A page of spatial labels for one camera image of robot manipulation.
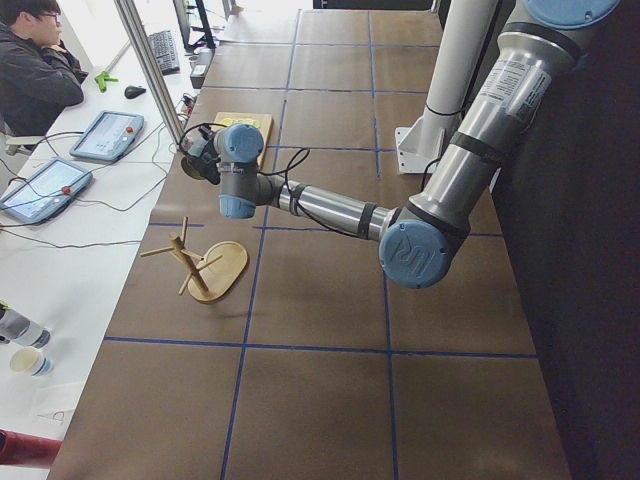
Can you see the wooden cup storage rack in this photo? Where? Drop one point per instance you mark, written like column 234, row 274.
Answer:
column 211, row 275

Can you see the white paper cup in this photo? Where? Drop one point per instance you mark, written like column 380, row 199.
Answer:
column 30, row 361

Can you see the green plastic clamp tool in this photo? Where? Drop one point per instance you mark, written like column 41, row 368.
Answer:
column 103, row 79

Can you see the seated person in black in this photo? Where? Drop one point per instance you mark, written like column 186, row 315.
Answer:
column 39, row 76

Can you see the black computer mouse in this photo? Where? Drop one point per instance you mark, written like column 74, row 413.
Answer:
column 132, row 92

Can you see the teach pendant far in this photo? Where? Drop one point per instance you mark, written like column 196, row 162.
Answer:
column 108, row 137

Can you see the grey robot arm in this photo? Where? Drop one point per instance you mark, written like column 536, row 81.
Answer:
column 496, row 62

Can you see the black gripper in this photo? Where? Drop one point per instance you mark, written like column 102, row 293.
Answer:
column 196, row 166

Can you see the red object at edge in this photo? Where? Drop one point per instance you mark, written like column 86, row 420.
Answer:
column 23, row 450

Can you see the black keyboard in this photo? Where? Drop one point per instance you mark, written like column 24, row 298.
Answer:
column 164, row 51

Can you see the teach pendant near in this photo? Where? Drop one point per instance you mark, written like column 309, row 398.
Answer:
column 47, row 192

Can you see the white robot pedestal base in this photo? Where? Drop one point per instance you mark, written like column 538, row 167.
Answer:
column 465, row 31

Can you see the aluminium frame post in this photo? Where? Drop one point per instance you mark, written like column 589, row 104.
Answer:
column 134, row 28

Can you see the teach pendant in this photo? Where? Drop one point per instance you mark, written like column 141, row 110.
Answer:
column 108, row 137
column 47, row 192

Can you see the black box with label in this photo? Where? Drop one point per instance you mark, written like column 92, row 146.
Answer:
column 200, row 63

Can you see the dark green HOME mug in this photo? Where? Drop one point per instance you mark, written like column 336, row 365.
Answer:
column 194, row 164

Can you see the clear water bottle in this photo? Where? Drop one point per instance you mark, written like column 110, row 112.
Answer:
column 17, row 328

